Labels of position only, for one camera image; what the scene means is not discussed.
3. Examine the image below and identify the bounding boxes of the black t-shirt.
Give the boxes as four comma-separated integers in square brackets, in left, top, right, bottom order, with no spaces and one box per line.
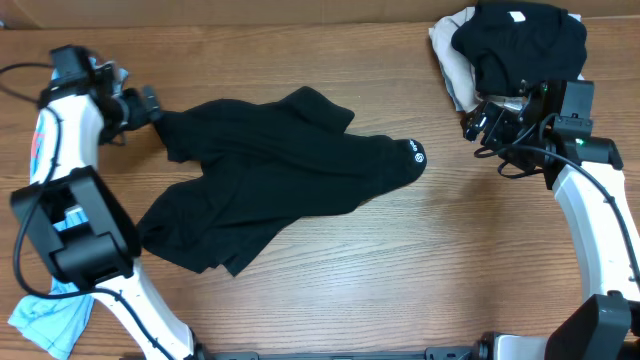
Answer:
[137,87,427,275]

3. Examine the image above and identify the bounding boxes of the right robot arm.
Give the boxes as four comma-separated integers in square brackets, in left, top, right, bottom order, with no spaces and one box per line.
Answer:
[461,80,639,359]

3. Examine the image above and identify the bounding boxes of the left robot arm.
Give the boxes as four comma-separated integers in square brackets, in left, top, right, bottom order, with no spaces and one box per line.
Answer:
[10,45,206,359]

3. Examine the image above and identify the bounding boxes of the folded beige garment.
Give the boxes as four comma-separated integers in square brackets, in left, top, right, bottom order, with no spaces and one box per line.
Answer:
[428,3,582,112]

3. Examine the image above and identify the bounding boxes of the folded black shirt on pile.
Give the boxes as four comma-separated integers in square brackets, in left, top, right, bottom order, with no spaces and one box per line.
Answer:
[451,1,587,97]

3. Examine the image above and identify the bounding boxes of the light blue cloth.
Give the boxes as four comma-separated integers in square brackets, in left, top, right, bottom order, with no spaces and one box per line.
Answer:
[7,57,131,360]

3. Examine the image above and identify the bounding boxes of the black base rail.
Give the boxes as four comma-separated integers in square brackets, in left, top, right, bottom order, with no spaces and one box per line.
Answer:
[188,344,493,360]

